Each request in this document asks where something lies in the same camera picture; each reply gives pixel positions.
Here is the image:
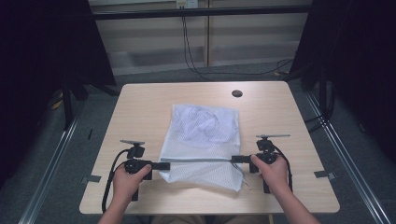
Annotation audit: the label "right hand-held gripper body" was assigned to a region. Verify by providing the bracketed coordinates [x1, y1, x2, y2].
[248, 133, 291, 195]

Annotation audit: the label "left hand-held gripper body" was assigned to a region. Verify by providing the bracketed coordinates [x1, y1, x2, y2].
[120, 139, 154, 202]

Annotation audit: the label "white mesh laundry bag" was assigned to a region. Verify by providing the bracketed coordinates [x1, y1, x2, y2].
[158, 104, 252, 193]

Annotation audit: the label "person's left hand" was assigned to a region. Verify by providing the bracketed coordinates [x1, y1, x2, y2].
[112, 163, 153, 203]

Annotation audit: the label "person's right hand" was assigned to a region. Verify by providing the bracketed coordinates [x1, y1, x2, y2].
[249, 154, 291, 193]

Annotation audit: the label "grey tape strip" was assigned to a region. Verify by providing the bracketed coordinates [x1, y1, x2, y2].
[313, 170, 337, 181]
[79, 175, 103, 185]

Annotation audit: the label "white garment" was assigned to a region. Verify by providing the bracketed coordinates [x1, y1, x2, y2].
[173, 105, 240, 142]

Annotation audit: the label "black stand pole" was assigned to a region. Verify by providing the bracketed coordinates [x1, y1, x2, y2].
[317, 66, 332, 117]

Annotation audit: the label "black stand leg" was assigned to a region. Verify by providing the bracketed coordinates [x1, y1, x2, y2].
[60, 77, 90, 132]

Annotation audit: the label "yellow object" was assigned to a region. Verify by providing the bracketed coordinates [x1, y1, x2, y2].
[49, 89, 64, 110]

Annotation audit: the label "black curtain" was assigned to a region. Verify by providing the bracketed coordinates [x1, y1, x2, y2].
[289, 0, 396, 164]
[0, 0, 117, 189]

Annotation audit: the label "black horizontal bar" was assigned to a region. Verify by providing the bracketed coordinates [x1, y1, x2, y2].
[92, 5, 313, 21]

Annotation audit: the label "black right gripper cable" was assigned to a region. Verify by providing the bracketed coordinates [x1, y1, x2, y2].
[273, 144, 294, 192]

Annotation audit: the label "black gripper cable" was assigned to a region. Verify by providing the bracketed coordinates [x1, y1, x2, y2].
[273, 144, 294, 192]
[101, 148, 131, 214]

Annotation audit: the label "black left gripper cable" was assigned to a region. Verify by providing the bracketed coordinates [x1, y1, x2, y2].
[101, 148, 131, 214]

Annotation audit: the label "black floor cables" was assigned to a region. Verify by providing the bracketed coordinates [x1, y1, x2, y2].
[304, 87, 338, 133]

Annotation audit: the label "metal floor rail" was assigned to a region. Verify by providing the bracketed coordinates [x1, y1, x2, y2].
[304, 91, 394, 224]
[18, 104, 86, 224]

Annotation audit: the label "black hanging cables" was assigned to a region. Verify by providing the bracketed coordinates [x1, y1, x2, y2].
[180, 15, 294, 77]

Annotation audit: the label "white wall outlet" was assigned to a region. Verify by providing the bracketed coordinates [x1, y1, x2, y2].
[175, 0, 200, 9]

